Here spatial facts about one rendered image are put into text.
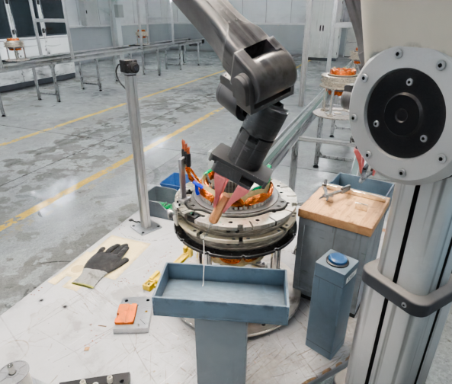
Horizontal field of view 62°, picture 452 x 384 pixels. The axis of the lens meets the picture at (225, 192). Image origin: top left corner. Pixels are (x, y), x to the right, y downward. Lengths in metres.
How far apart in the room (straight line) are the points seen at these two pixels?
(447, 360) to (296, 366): 1.38
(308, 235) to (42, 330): 0.74
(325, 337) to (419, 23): 0.73
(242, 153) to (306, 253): 0.54
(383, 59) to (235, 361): 0.61
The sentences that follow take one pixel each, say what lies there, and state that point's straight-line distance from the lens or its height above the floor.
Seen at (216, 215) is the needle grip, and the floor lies 1.21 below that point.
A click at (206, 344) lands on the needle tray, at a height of 0.94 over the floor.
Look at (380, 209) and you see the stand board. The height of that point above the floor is 1.07.
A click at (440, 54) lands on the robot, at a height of 1.49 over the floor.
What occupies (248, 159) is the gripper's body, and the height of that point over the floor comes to 1.32.
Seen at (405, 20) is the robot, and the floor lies 1.52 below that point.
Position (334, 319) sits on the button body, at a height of 0.91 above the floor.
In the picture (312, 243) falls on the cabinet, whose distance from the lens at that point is 1.05.
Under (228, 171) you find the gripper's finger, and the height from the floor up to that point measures 1.30.
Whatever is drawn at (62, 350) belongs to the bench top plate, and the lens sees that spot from 1.08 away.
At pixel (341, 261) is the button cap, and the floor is 1.04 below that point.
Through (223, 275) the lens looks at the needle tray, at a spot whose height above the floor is 1.04.
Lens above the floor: 1.53
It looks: 26 degrees down
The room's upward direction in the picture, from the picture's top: straight up
